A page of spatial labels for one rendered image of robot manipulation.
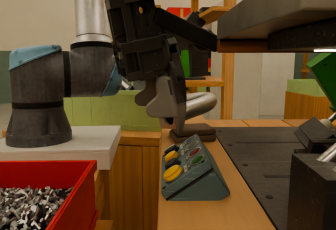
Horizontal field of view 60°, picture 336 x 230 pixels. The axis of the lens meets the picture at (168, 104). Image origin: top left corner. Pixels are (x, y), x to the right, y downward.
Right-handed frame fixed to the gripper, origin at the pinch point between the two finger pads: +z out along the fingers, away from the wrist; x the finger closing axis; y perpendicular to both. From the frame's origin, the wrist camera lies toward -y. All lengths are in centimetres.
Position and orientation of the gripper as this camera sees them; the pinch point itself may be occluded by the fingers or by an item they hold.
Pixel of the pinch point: (175, 119)
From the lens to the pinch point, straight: 47.7
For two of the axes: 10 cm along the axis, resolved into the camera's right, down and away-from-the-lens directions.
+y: -9.2, 2.5, -2.9
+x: 3.5, 2.4, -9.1
